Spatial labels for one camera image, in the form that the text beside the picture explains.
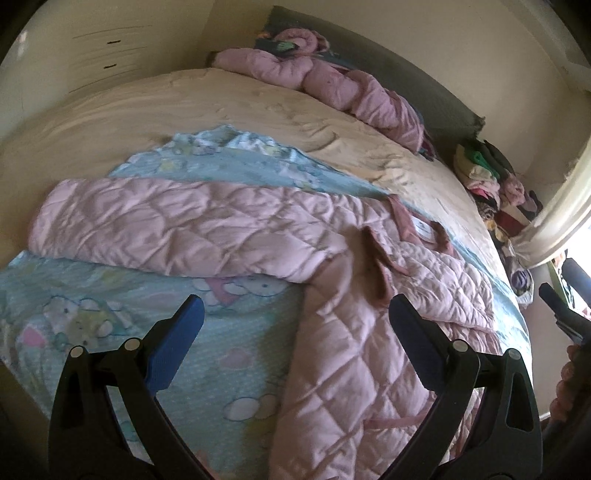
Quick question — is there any dark patterned pillow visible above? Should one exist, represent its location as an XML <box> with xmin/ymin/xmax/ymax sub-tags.
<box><xmin>254</xmin><ymin>28</ymin><xmax>356</xmax><ymax>71</ymax></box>

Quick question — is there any cream bed sheet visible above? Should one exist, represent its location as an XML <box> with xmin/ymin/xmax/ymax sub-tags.
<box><xmin>1</xmin><ymin>69</ymin><xmax>506</xmax><ymax>280</ymax></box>

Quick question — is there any pink quilted jacket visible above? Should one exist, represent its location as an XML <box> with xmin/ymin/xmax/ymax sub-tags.
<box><xmin>28</xmin><ymin>178</ymin><xmax>501</xmax><ymax>479</ymax></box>

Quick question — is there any person's right hand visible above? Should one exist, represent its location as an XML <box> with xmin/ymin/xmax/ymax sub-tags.
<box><xmin>549</xmin><ymin>345</ymin><xmax>580</xmax><ymax>422</ymax></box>

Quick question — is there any pile of folded clothes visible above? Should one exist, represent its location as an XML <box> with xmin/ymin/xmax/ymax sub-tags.
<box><xmin>453</xmin><ymin>140</ymin><xmax>543</xmax><ymax>309</ymax></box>

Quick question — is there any grey upholstered headboard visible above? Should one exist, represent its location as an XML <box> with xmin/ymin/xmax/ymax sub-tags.
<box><xmin>264</xmin><ymin>5</ymin><xmax>485</xmax><ymax>163</ymax></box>

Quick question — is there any crumpled pink duvet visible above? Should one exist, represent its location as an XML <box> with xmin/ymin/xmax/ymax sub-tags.
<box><xmin>211</xmin><ymin>47</ymin><xmax>425</xmax><ymax>153</ymax></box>

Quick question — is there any blue cartoon print blanket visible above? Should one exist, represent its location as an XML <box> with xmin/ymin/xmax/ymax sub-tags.
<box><xmin>0</xmin><ymin>124</ymin><xmax>535</xmax><ymax>480</ymax></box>

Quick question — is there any white window curtain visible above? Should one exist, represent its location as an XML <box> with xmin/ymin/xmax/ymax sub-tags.
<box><xmin>512</xmin><ymin>140</ymin><xmax>590</xmax><ymax>269</ymax></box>

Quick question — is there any cream wardrobe with drawers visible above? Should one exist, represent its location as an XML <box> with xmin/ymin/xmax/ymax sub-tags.
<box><xmin>1</xmin><ymin>0</ymin><xmax>213</xmax><ymax>136</ymax></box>

